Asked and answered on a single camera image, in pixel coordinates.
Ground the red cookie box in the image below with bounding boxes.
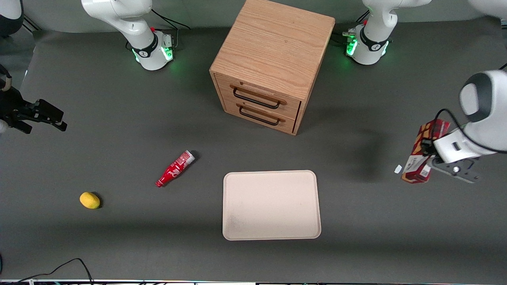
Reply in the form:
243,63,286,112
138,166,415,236
401,119,451,184

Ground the beige rectangular tray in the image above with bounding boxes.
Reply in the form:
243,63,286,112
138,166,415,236
223,170,322,241

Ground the yellow lemon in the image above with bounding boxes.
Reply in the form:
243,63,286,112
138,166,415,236
80,192,101,209

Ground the red cola bottle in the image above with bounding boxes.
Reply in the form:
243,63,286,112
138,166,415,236
155,150,196,188

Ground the wooden drawer front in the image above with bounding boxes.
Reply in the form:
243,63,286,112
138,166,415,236
215,74,302,119
222,97,298,134

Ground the wooden two-drawer cabinet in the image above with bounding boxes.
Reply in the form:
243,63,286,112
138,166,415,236
209,0,336,136

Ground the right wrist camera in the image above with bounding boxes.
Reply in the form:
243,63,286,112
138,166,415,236
0,85,35,128

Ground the black left wrist camera cable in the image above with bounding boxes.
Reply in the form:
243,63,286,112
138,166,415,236
421,109,507,156

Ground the black cable on table edge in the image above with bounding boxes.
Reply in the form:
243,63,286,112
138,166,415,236
0,258,94,285

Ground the black right arm base cable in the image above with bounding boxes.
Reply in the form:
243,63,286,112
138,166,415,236
126,9,191,51

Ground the black arm base cable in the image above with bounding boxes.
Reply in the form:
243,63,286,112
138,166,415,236
126,9,191,51
332,12,371,46

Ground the black left arm base cable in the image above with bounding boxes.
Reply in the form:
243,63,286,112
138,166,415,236
332,12,371,46

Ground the black wire drawer handle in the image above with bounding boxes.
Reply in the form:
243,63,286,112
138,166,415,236
233,87,281,110
239,106,280,126

